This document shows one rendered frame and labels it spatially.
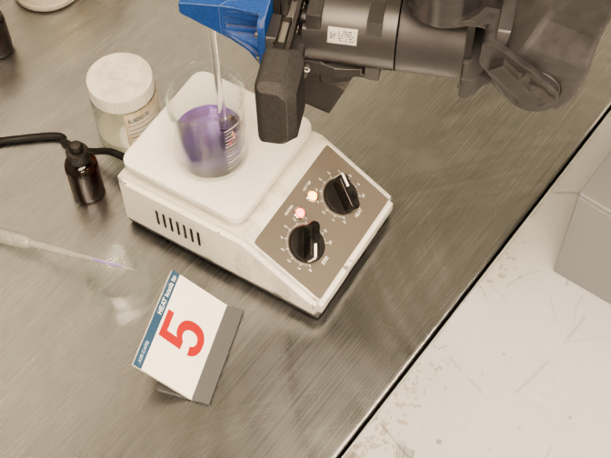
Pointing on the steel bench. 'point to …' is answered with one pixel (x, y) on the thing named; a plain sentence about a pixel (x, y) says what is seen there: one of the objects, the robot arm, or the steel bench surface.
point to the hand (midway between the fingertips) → (227, 7)
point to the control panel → (336, 228)
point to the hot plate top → (158, 150)
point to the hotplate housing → (251, 272)
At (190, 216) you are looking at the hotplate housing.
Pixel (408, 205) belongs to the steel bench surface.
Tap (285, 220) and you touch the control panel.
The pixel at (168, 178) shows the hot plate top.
